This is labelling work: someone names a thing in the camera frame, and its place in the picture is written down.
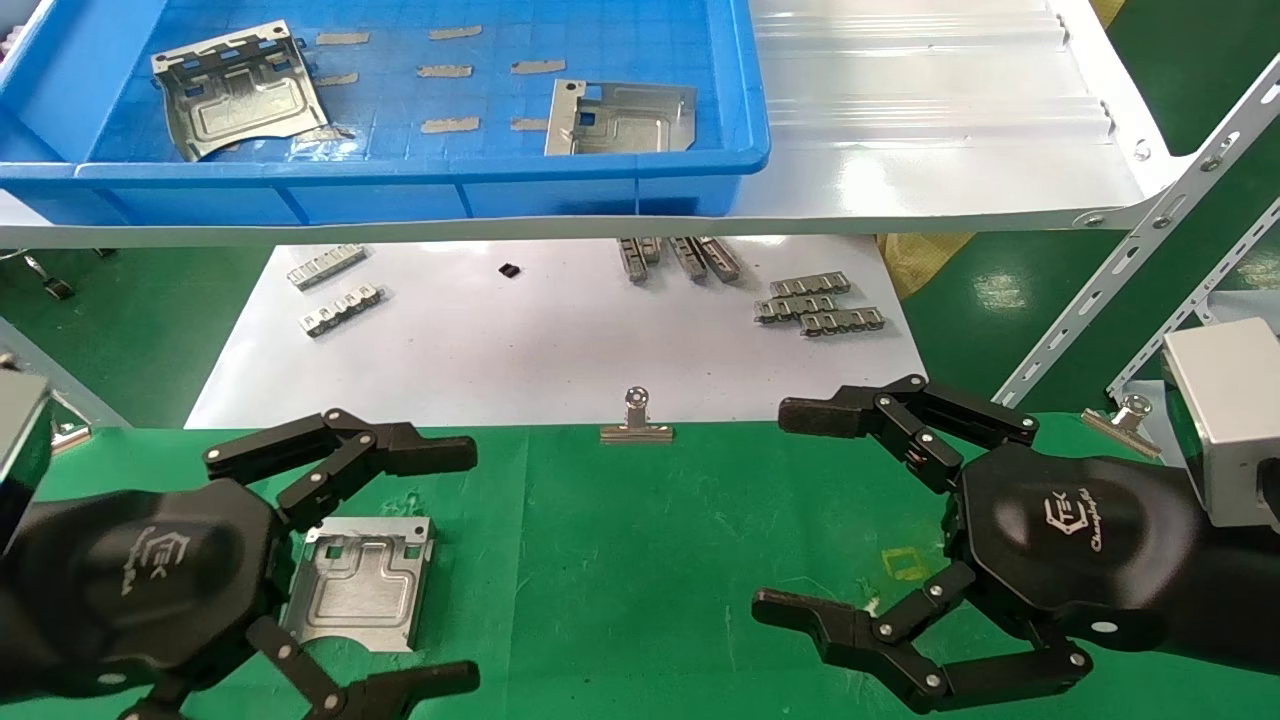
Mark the white perforated angle bar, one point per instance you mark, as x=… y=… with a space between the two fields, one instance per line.
x=1200 y=300
x=1150 y=225

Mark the green cloth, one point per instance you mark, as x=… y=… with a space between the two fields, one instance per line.
x=620 y=560

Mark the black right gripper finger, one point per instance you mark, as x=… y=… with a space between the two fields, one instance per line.
x=840 y=412
x=850 y=632

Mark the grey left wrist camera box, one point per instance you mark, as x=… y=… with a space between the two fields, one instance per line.
x=18 y=450

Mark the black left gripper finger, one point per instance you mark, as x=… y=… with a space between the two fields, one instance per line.
x=400 y=450
x=400 y=692

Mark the white base board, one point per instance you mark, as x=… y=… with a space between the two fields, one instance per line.
x=550 y=340

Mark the white shelf board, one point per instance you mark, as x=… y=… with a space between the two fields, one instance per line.
x=950 y=150

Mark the yellow woven bag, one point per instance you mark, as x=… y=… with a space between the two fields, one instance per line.
x=920 y=262

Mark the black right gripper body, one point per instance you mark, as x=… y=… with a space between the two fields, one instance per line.
x=1070 y=540

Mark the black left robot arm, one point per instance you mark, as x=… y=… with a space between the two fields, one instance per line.
x=7 y=630

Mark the black caster wheel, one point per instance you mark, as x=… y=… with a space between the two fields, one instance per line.
x=55 y=288

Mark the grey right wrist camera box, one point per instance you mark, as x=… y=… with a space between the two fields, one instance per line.
x=1235 y=420

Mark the blue plastic bin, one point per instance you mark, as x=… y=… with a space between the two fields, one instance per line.
x=400 y=190

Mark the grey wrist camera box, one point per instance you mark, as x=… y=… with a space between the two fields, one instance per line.
x=1235 y=420
x=18 y=450

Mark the grey tape piece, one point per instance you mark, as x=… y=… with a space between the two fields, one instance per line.
x=338 y=79
x=456 y=33
x=342 y=39
x=540 y=67
x=445 y=71
x=450 y=125
x=530 y=125

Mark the sheet metal part with slots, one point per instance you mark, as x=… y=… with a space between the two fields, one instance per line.
x=240 y=105

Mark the grey frame bar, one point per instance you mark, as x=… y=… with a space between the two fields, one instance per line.
x=92 y=405

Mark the small black piece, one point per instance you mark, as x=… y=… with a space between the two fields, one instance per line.
x=509 y=270

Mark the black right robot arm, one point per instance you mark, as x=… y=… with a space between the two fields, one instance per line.
x=1240 y=600

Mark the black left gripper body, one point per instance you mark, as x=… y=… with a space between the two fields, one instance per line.
x=150 y=580

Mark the small metal bracket strip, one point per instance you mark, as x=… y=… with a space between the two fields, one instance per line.
x=720 y=259
x=651 y=249
x=342 y=310
x=795 y=309
x=688 y=258
x=632 y=260
x=810 y=285
x=326 y=266
x=842 y=322

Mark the flat sheet metal part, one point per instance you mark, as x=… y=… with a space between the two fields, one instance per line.
x=630 y=125

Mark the silver binder clip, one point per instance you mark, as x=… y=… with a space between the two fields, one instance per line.
x=70 y=437
x=1125 y=425
x=637 y=425

